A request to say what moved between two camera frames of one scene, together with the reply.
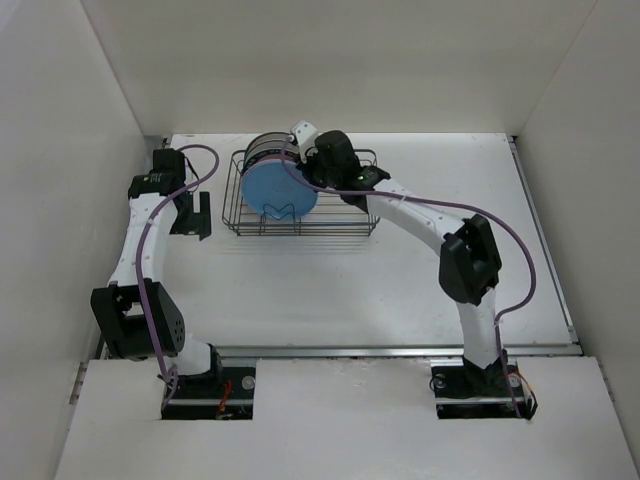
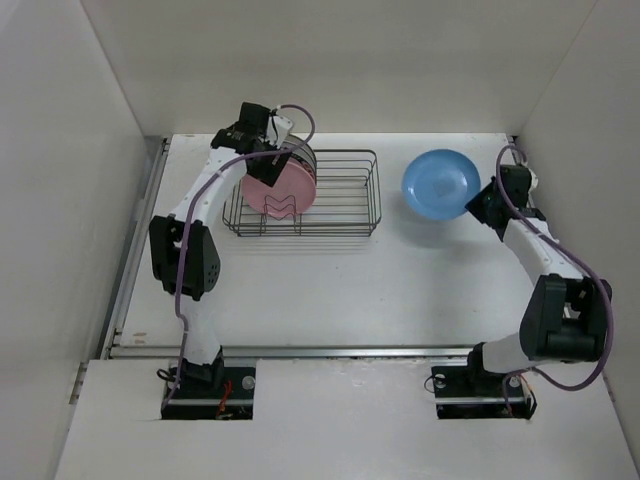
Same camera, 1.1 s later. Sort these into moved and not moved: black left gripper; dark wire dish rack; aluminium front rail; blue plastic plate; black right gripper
Moved: black left gripper; blue plastic plate; black right gripper
Not moved: dark wire dish rack; aluminium front rail
